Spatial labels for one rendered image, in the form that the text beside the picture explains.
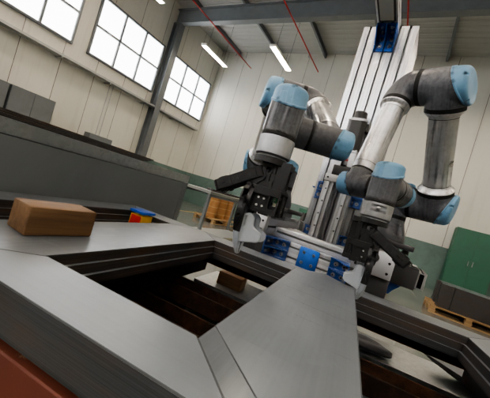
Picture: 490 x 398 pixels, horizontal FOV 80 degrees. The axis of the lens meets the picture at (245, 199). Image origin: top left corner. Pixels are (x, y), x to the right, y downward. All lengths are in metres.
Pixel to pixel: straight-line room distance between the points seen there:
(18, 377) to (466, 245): 9.94
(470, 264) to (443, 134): 9.01
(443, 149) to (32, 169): 1.25
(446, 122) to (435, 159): 0.12
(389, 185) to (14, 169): 0.97
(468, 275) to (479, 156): 3.52
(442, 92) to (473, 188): 9.81
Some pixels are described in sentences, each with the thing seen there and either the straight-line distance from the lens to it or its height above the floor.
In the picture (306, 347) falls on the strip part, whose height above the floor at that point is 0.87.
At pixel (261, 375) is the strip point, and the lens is 0.34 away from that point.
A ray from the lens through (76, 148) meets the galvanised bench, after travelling 1.07.
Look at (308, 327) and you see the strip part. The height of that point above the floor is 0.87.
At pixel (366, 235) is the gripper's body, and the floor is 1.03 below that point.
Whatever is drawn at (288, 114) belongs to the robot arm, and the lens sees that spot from 0.61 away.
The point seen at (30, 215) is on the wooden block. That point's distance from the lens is 0.59.
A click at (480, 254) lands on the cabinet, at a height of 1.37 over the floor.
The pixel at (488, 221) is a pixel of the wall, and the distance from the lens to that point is 10.81.
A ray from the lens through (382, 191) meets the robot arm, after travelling 0.81.
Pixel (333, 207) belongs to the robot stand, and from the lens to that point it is 1.41.
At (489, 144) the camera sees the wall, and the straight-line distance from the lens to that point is 11.22.
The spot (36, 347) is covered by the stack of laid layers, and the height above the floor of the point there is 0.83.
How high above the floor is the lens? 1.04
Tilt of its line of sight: 1 degrees down
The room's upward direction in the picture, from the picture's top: 17 degrees clockwise
